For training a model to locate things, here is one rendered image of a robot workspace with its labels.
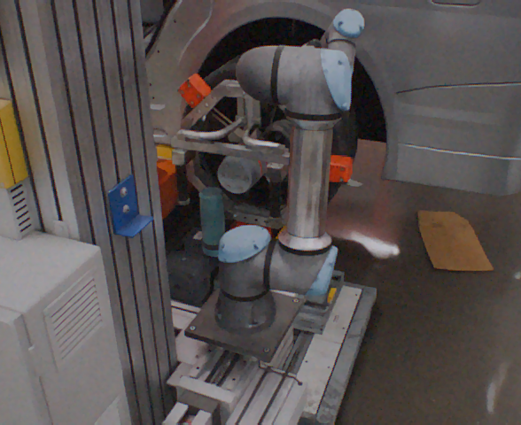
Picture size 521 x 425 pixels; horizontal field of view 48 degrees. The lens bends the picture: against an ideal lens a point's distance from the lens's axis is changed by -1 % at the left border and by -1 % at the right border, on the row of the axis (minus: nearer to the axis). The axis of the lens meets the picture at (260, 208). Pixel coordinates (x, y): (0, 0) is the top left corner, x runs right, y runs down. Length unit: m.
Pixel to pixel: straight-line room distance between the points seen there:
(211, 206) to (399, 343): 1.04
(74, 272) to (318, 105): 0.55
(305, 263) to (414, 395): 1.28
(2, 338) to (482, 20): 1.66
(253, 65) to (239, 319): 0.58
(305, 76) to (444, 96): 1.03
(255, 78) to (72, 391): 0.66
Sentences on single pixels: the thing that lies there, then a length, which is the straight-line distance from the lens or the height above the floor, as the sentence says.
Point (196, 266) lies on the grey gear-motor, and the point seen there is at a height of 0.41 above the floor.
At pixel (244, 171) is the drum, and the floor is 0.88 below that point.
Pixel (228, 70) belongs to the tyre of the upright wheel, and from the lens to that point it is 2.15.
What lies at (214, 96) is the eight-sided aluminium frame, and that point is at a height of 1.07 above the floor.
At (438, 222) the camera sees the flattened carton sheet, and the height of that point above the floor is 0.01.
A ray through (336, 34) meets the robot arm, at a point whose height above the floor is 1.39.
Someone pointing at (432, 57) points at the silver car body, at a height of 1.22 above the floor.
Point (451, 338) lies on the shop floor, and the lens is 2.73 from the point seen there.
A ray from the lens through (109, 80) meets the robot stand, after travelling 1.03.
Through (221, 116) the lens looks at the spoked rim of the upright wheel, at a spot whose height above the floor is 0.96.
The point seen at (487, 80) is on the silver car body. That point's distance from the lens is 2.10.
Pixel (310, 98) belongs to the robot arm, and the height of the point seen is 1.38.
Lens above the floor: 1.76
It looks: 30 degrees down
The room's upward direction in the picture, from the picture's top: 1 degrees counter-clockwise
